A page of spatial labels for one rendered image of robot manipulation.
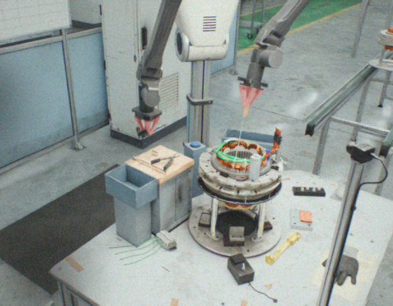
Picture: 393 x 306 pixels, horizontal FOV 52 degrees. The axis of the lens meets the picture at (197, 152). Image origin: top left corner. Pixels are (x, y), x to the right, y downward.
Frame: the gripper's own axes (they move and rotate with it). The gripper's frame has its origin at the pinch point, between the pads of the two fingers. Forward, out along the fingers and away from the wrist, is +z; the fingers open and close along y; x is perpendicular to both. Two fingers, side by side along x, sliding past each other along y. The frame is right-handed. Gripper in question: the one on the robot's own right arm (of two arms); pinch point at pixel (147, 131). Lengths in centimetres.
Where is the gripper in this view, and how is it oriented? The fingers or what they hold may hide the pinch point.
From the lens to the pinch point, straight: 157.0
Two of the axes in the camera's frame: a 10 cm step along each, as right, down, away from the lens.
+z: -0.3, 8.7, 4.9
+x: 6.2, -3.7, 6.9
